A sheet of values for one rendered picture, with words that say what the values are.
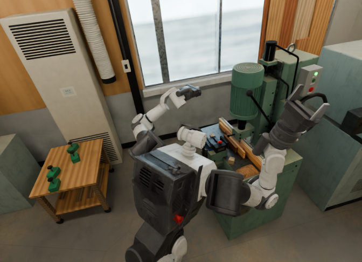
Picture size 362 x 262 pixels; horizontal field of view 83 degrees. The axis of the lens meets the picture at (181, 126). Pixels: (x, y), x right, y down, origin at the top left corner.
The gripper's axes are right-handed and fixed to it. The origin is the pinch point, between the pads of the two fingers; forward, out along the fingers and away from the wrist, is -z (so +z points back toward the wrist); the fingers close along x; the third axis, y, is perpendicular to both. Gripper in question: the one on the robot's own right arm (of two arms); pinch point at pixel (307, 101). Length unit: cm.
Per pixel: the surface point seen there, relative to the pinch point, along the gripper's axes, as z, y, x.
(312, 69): 6, 47, 39
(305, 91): 18, 48, 36
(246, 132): 56, 30, 42
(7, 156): 163, -154, 135
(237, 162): 72, 23, 30
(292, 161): 70, 66, 23
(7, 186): 186, -155, 113
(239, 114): 40, 18, 43
